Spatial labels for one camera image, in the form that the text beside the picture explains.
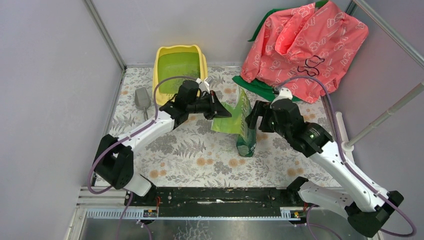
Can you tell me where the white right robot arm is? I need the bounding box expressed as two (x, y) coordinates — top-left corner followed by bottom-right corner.
(243, 88), (404, 238)

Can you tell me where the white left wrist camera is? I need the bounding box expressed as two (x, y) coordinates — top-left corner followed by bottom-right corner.
(195, 76), (214, 93)

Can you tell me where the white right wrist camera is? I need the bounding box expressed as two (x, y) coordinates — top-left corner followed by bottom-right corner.
(272, 87), (293, 102)

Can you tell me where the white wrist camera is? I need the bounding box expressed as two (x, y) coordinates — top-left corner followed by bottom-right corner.
(272, 87), (293, 102)
(195, 76), (214, 93)

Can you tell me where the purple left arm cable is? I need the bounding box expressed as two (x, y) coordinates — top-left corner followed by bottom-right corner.
(87, 75), (203, 240)

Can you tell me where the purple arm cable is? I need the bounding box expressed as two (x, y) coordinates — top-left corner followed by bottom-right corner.
(273, 75), (418, 240)
(87, 75), (203, 240)

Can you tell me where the floral table mat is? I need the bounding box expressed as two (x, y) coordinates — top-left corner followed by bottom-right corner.
(109, 66), (340, 188)

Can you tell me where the green litter pile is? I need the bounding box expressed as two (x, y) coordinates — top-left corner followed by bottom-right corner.
(169, 70), (201, 94)

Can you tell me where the white metal pole stand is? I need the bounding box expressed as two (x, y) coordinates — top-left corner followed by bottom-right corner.
(334, 81), (424, 189)

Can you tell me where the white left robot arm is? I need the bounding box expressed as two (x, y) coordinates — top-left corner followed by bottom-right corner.
(88, 79), (223, 197)

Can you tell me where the green cloth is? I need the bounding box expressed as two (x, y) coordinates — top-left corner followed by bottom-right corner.
(232, 1), (338, 103)

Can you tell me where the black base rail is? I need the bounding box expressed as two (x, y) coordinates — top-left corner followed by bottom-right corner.
(124, 187), (311, 218)

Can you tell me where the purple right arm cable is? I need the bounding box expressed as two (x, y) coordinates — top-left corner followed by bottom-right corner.
(273, 75), (418, 240)

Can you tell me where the yellow litter box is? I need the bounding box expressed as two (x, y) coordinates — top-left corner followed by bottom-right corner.
(152, 44), (208, 106)

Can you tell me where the green litter bag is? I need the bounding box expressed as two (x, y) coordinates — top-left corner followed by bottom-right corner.
(211, 87), (257, 157)

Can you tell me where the silver metal scoop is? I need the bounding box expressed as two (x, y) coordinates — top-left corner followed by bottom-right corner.
(134, 87), (151, 121)

